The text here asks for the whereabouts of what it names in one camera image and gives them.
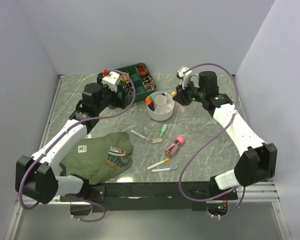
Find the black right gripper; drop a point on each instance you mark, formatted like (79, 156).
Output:
(180, 97)

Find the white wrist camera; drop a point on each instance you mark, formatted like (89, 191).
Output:
(184, 74)
(111, 79)

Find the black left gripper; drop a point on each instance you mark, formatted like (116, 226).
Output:
(117, 101)

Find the white pen brown cap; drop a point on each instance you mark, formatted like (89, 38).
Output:
(139, 135)

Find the green divided organizer tray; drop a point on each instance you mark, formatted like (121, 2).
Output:
(135, 80)

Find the pink patterned rolled sock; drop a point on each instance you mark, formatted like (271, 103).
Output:
(148, 83)

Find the dark floral rolled sock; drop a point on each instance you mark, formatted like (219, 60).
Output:
(129, 88)

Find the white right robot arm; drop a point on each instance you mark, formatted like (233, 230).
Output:
(257, 160)

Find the orange black rolled sock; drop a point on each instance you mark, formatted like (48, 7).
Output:
(142, 70)

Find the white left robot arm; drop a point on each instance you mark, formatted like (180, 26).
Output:
(35, 175)

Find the white round pen holder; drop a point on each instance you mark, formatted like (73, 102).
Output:
(163, 106)

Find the pink capped pencil tube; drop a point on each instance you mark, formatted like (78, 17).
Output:
(173, 148)

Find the black front base bar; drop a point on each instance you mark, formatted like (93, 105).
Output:
(133, 196)

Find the white pen light blue cap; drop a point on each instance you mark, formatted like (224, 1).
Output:
(164, 169)

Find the black marker orange cap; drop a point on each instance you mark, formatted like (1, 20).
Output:
(149, 103)

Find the white pen yellow cap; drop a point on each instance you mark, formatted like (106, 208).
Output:
(157, 164)

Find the yellow patterned rolled sock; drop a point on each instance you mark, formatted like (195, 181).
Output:
(124, 78)

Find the green folded t-shirt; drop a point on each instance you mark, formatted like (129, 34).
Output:
(99, 159)

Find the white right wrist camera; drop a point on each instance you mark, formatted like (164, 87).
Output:
(184, 74)

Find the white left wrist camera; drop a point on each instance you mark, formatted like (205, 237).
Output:
(111, 79)

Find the beige eraser block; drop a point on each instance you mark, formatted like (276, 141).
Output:
(157, 140)

